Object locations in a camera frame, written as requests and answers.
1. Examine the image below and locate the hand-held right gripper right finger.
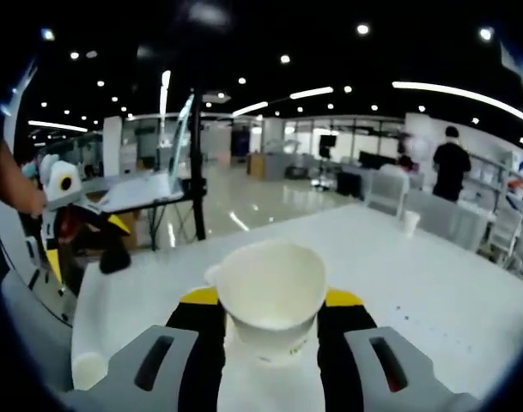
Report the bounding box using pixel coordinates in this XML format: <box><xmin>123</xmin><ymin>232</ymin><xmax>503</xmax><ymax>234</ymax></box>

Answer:
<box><xmin>315</xmin><ymin>288</ymin><xmax>479</xmax><ymax>412</ymax></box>

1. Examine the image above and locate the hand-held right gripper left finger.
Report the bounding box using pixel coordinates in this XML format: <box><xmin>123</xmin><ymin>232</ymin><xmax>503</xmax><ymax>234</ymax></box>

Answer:
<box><xmin>63</xmin><ymin>286</ymin><xmax>227</xmax><ymax>412</ymax></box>

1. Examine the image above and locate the white paper cup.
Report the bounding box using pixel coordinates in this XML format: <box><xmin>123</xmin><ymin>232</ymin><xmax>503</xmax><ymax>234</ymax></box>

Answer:
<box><xmin>401</xmin><ymin>209</ymin><xmax>422</xmax><ymax>236</ymax></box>
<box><xmin>204</xmin><ymin>239</ymin><xmax>330</xmax><ymax>367</ymax></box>

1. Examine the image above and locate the small white side table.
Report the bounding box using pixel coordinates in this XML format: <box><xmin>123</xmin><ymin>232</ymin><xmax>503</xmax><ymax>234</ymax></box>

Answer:
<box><xmin>100</xmin><ymin>170</ymin><xmax>189</xmax><ymax>252</ymax></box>

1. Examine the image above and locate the tall black pole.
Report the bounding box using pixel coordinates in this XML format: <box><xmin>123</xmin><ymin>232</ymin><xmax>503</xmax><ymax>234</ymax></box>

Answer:
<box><xmin>188</xmin><ymin>88</ymin><xmax>210</xmax><ymax>242</ymax></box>

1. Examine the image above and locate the tall roll-up banner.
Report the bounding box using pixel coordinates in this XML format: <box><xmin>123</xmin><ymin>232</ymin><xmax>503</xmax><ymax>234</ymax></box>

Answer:
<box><xmin>169</xmin><ymin>93</ymin><xmax>197</xmax><ymax>195</ymax></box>

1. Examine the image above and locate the white office chair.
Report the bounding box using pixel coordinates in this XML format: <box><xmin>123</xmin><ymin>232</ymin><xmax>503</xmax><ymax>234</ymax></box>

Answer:
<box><xmin>366</xmin><ymin>169</ymin><xmax>411</xmax><ymax>216</ymax></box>

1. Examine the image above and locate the brown cardboard box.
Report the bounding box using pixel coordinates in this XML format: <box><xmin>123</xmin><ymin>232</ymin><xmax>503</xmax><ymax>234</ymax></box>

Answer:
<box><xmin>246</xmin><ymin>152</ymin><xmax>267</xmax><ymax>177</ymax></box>

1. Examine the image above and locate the short ceiling light strip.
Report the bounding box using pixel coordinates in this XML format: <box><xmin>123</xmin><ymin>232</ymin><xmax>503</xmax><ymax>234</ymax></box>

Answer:
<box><xmin>289</xmin><ymin>86</ymin><xmax>334</xmax><ymax>100</ymax></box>
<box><xmin>232</xmin><ymin>101</ymin><xmax>270</xmax><ymax>118</ymax></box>

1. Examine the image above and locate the black monitor on stand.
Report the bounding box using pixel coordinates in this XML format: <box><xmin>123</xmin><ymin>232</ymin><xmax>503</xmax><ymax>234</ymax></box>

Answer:
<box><xmin>319</xmin><ymin>133</ymin><xmax>338</xmax><ymax>159</ymax></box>

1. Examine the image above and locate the white shelving unit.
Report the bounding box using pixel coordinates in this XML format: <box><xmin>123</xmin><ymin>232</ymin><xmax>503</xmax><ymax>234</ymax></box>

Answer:
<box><xmin>458</xmin><ymin>149</ymin><xmax>523</xmax><ymax>280</ymax></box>

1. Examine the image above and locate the group of round ceiling spotlights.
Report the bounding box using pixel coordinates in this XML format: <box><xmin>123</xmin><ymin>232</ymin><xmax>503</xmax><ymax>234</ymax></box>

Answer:
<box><xmin>40</xmin><ymin>23</ymin><xmax>523</xmax><ymax>145</ymax></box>

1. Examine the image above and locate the ceiling air conditioner vent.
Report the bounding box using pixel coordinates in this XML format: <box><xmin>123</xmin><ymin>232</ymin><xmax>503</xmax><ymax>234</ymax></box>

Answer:
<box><xmin>499</xmin><ymin>40</ymin><xmax>523</xmax><ymax>106</ymax></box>

